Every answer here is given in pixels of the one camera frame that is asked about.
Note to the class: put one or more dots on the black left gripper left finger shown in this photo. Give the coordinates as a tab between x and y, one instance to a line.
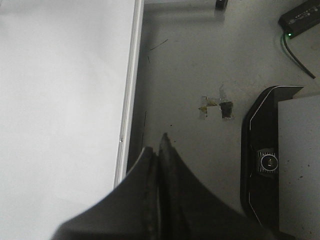
129	212

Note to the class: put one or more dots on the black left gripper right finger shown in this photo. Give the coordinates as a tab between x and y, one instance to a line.
189	211

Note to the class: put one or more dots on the black robot base unit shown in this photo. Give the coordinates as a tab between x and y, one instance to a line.
280	163

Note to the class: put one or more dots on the tape remnants on table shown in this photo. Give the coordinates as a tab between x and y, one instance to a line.
222	102

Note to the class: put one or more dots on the small black block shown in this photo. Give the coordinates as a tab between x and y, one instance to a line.
221	4

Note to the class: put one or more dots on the black power adapter box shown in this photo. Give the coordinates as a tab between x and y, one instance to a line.
301	18

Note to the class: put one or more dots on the white whiteboard with aluminium frame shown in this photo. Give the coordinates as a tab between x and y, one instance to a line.
65	70

